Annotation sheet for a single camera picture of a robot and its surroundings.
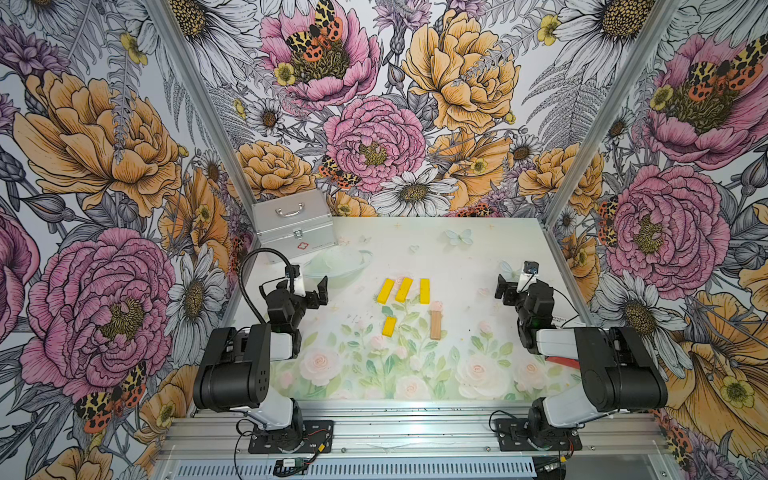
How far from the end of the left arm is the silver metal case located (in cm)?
23

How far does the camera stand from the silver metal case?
103cm

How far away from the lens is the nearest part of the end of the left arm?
0.72m
